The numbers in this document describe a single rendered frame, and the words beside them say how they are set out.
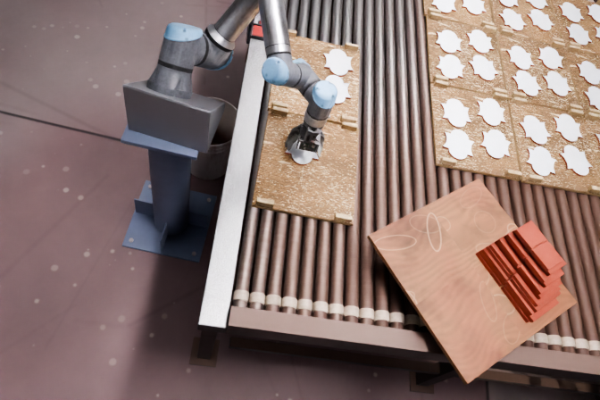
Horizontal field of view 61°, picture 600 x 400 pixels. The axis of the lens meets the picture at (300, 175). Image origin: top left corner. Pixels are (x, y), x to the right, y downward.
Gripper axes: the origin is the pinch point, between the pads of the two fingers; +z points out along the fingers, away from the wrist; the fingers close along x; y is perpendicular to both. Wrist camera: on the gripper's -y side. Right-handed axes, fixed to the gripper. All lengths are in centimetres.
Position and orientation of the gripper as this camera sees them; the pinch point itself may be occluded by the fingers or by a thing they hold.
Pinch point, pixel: (303, 147)
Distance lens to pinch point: 182.4
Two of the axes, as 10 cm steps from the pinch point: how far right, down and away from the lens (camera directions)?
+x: 9.7, 2.0, 1.2
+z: -2.0, 5.0, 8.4
